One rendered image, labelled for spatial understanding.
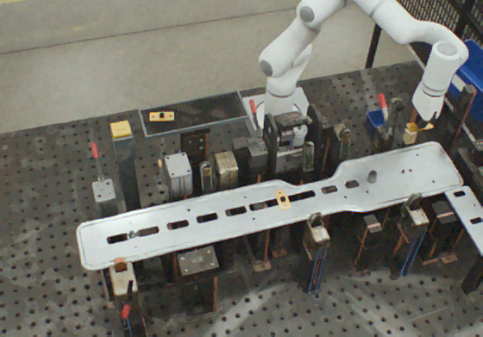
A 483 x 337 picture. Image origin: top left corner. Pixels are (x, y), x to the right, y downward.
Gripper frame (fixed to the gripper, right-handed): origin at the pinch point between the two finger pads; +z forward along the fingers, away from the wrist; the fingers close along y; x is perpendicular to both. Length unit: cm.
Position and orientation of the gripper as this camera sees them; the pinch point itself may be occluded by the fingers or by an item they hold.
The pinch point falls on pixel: (421, 121)
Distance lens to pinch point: 228.0
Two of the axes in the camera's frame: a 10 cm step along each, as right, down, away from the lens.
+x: 9.5, -2.1, 2.1
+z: -0.4, 6.3, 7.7
